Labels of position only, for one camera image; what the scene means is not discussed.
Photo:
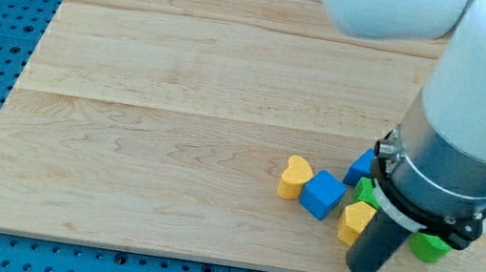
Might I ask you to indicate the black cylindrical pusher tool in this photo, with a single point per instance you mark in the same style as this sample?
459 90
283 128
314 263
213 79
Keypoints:
377 243

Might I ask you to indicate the yellow hexagon block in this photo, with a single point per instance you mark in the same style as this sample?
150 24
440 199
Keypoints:
353 220

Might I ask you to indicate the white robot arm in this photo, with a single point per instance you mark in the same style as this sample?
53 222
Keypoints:
429 172

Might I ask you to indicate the blue block behind arm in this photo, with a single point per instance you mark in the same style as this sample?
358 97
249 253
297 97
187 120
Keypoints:
360 168

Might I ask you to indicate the green round block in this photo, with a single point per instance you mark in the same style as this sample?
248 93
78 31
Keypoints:
427 248

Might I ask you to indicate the green ridged block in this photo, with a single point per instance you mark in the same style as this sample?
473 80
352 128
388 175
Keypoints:
363 191

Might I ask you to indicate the blue cube block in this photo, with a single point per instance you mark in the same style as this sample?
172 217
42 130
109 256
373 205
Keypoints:
322 194

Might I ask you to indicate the yellow heart block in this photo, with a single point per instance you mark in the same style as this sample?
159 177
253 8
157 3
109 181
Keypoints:
294 177

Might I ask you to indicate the wooden board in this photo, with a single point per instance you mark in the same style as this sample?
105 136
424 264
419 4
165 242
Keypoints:
162 127

